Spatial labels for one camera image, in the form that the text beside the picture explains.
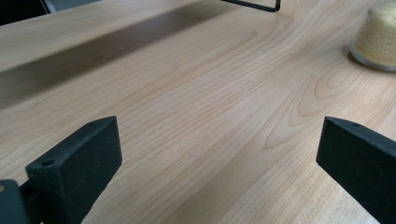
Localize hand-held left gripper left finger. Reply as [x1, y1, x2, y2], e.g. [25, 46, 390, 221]
[25, 116, 123, 224]

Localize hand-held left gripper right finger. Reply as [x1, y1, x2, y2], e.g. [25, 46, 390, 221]
[316, 116, 396, 224]

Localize glass jar of yellow grains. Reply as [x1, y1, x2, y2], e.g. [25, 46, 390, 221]
[348, 0, 396, 73]

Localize black metal shelf rack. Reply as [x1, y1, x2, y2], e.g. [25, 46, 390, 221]
[220, 0, 282, 13]

